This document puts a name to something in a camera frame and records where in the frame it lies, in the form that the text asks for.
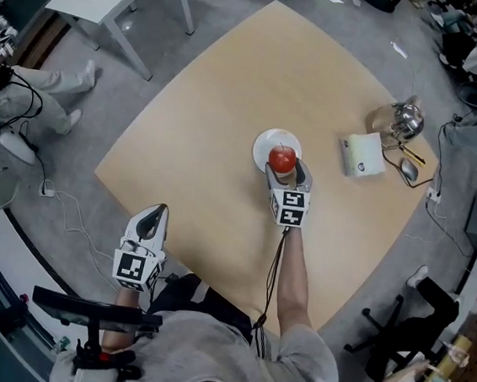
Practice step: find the black chest mount bar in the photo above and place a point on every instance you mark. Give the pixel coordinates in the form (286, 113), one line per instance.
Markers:
(82, 307)

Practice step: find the silver metal kettle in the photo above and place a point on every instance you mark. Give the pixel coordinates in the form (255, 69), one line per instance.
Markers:
(407, 119)

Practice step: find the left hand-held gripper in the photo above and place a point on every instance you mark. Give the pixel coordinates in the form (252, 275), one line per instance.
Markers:
(130, 268)

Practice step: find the white round plate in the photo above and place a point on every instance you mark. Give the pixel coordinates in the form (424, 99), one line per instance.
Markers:
(264, 144)

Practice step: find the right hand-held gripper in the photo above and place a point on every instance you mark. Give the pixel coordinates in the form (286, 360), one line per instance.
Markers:
(289, 208)

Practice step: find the small white box device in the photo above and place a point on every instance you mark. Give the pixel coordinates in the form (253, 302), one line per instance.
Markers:
(365, 154)

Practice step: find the person's grey shirt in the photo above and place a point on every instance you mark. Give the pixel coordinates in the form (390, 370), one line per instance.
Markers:
(196, 351)

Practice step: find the person's black trouser leg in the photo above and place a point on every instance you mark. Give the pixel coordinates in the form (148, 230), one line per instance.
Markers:
(210, 301)

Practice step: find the grey computer mouse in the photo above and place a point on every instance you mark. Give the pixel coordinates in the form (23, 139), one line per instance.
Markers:
(409, 170)

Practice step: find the person's right forearm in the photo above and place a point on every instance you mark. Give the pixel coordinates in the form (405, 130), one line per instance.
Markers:
(294, 285)

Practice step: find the red apple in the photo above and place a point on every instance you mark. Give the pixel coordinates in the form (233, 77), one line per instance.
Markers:
(282, 158)

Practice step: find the white power strip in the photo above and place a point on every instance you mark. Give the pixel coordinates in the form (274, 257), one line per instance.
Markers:
(47, 189)
(434, 194)

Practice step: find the yellow utility knife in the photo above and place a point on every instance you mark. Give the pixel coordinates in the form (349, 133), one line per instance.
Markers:
(413, 155)

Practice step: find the person's left forearm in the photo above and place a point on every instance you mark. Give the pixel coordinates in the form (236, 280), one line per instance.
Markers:
(121, 322)

